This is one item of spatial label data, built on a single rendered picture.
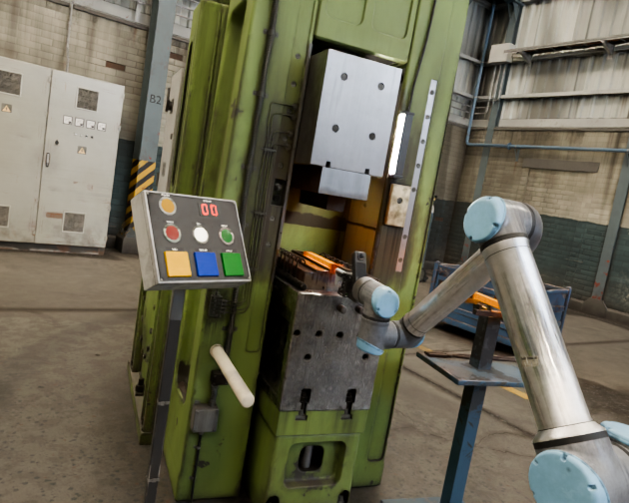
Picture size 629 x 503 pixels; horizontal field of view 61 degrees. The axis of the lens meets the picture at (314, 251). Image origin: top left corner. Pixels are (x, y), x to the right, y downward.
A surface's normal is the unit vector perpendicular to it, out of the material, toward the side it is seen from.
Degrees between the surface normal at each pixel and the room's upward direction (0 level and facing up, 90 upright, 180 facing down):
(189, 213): 60
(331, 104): 90
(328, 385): 90
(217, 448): 90
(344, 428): 90
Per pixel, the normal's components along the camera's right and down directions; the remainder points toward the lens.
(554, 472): -0.82, 0.00
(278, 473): 0.38, 0.17
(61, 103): 0.56, 0.19
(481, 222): -0.85, -0.19
